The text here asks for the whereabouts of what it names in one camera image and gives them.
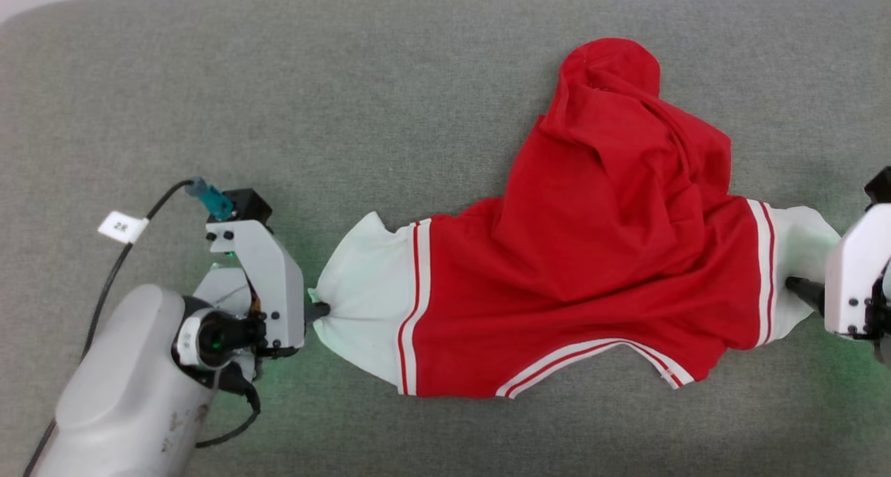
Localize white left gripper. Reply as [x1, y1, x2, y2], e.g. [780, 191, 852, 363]
[191, 219, 332, 359]

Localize red and white jersey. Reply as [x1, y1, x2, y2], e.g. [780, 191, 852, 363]
[309, 38, 842, 400]

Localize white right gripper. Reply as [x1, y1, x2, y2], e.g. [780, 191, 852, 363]
[786, 202, 891, 342]

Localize short black cable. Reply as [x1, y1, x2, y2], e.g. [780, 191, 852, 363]
[195, 364, 262, 450]

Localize teal cable connector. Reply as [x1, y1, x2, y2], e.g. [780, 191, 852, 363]
[184, 176, 235, 221]

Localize black cable with white tag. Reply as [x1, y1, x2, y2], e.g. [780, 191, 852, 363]
[23, 179, 197, 477]

